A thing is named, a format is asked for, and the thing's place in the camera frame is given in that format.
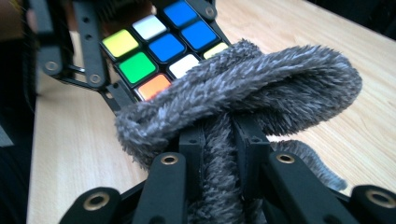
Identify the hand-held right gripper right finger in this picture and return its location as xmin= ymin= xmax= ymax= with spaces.
xmin=233 ymin=116 xmax=273 ymax=201

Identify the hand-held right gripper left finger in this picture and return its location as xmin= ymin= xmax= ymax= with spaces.
xmin=178 ymin=125 xmax=207 ymax=201

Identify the grey fluffy cloth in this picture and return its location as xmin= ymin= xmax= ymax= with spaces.
xmin=114 ymin=38 xmax=363 ymax=224

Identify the colourful puzzle cube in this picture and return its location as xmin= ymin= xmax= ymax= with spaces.
xmin=101 ymin=0 xmax=232 ymax=103

